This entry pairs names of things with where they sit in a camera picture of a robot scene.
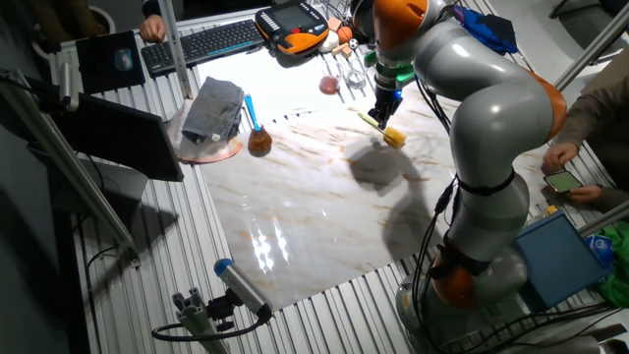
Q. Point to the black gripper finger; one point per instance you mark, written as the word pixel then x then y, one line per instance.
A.
pixel 375 116
pixel 386 119

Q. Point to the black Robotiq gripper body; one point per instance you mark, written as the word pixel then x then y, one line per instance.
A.
pixel 388 100

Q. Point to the black smartphone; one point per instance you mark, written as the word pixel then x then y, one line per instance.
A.
pixel 563 181

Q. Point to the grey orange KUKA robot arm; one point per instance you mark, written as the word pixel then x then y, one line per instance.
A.
pixel 491 113

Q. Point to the forearm in dark sleeve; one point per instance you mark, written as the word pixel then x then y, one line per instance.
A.
pixel 150 7

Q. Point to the right forearm in brown sleeve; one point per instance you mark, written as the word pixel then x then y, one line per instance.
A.
pixel 594 113

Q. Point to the left forearm in brown sleeve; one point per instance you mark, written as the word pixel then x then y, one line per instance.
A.
pixel 614 199

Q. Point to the right hand with brown sleeve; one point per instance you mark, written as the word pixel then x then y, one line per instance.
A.
pixel 559 155

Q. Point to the left hand with brown sleeve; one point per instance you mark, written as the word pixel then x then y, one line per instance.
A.
pixel 585 194

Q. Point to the bare hand with dark sleeve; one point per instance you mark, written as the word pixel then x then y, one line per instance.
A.
pixel 152 28

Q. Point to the green wrist adapter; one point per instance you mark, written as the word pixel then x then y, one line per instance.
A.
pixel 393 76

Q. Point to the empty clear glass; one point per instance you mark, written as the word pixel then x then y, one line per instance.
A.
pixel 356 78

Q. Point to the small pink ball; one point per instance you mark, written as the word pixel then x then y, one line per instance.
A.
pixel 328 86

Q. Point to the mini soccer ball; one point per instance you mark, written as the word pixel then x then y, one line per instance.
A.
pixel 354 43

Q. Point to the light wooden block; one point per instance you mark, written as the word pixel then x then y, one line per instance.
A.
pixel 341 50

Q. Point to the mini orange basketball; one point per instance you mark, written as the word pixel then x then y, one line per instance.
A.
pixel 345 34

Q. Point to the black filament spool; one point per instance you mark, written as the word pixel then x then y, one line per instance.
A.
pixel 361 19

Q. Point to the pinkish wooden cube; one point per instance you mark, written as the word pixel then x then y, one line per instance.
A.
pixel 334 23

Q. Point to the white printed paper sheets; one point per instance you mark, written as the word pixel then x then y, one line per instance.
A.
pixel 275 83

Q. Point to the blue crumpled cloth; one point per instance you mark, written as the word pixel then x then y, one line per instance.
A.
pixel 486 32

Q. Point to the orange black teach pendant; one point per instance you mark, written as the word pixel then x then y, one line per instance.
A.
pixel 295 24

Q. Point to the white marble pattern board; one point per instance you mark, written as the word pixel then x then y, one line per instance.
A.
pixel 304 221

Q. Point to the grey folded towel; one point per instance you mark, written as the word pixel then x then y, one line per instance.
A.
pixel 213 108

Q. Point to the black computer keyboard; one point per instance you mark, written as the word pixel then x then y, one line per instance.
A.
pixel 206 44

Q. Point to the small yellow object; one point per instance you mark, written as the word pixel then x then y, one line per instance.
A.
pixel 551 210

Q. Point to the aluminium profile beam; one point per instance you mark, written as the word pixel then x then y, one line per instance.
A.
pixel 609 216
pixel 64 162
pixel 174 49
pixel 589 49
pixel 196 324

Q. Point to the blue flat box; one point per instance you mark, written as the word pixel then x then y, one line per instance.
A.
pixel 555 260

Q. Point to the blue white packet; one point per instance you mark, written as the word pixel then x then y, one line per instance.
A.
pixel 599 248

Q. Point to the black flat monitor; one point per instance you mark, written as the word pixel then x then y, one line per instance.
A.
pixel 118 135

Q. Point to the blue computer mouse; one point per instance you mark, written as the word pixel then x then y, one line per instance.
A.
pixel 123 60

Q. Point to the grey monitor base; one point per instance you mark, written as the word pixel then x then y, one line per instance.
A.
pixel 118 189

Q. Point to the green bag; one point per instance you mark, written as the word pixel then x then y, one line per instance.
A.
pixel 616 275

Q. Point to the black mouse pad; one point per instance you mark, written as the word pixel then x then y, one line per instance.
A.
pixel 98 74

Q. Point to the silver camera with blue cap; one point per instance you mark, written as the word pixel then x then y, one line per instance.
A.
pixel 243 287

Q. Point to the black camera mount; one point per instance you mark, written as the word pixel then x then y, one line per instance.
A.
pixel 221 310

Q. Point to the silver depth camera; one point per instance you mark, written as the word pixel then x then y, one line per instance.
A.
pixel 69 88

